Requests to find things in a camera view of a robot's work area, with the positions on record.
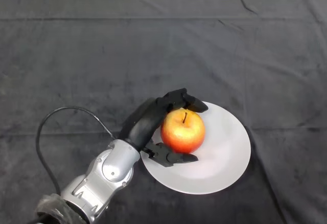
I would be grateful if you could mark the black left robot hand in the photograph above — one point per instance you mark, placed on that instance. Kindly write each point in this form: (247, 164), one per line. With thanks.
(144, 126)

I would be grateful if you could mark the red yellow apple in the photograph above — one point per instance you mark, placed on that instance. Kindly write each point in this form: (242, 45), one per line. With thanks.
(182, 134)

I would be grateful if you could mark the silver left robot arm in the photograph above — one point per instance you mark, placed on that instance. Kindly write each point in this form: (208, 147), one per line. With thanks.
(102, 175)

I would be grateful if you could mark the white round plate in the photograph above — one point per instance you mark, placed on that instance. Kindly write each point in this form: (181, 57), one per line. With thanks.
(219, 157)

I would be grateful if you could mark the black cloth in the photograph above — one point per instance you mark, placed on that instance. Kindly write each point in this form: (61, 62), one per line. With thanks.
(163, 50)

